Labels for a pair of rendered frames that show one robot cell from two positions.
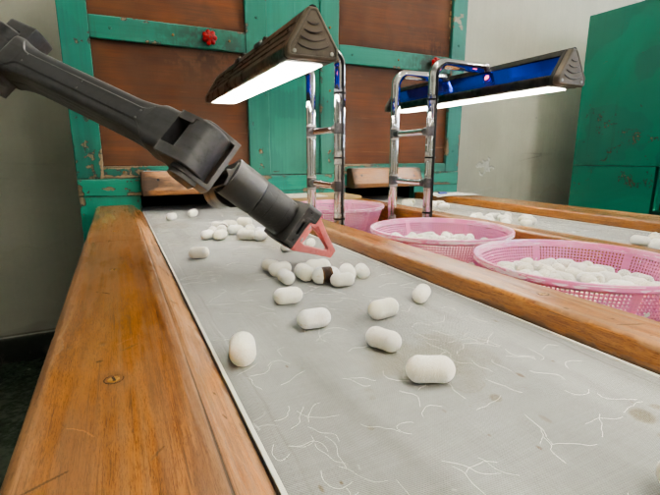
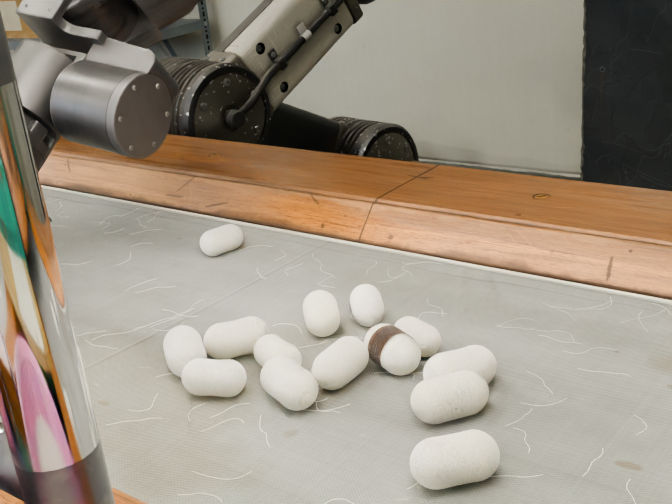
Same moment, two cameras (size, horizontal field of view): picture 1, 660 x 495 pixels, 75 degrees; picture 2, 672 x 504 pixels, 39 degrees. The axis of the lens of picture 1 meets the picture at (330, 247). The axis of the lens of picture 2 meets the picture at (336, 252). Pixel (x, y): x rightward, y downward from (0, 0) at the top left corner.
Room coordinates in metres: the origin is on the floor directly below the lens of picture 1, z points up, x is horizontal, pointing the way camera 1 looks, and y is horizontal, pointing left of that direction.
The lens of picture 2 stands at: (1.31, 0.03, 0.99)
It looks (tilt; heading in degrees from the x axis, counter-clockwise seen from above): 22 degrees down; 156
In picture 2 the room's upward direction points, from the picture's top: 7 degrees counter-clockwise
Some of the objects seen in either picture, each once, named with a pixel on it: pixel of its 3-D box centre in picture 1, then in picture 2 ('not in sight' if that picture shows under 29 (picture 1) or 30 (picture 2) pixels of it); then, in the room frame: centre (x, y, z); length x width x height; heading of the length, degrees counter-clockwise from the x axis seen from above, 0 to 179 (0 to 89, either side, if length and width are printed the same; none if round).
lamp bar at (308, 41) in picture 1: (251, 70); not in sight; (0.94, 0.16, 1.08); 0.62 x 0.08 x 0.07; 26
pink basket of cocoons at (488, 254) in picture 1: (573, 291); not in sight; (0.57, -0.33, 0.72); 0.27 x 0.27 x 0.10
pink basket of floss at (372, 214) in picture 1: (336, 221); not in sight; (1.22, -0.02, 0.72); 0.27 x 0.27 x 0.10
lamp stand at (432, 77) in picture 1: (435, 157); not in sight; (1.15, -0.28, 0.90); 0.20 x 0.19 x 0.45; 26
